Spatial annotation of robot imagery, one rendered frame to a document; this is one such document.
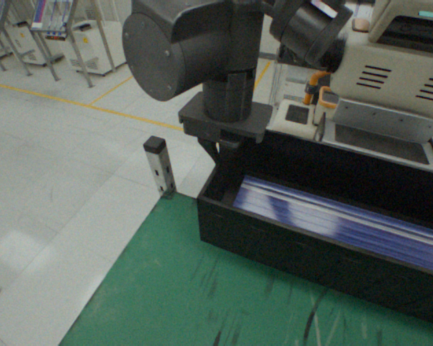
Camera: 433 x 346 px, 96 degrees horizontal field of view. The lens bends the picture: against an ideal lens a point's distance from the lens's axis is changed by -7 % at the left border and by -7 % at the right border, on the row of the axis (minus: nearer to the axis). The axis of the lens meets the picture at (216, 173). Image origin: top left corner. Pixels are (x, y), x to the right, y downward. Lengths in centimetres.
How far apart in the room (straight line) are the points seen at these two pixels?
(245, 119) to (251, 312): 29
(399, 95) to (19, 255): 205
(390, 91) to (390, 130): 9
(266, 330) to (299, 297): 8
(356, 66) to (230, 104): 38
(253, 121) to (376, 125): 42
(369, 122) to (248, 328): 50
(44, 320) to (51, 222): 66
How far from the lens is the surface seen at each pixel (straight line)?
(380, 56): 56
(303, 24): 43
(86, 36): 367
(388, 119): 61
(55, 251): 178
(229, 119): 24
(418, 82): 60
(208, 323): 38
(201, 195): 25
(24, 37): 491
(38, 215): 204
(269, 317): 39
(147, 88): 18
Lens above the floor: 133
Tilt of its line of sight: 48 degrees down
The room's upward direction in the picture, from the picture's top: straight up
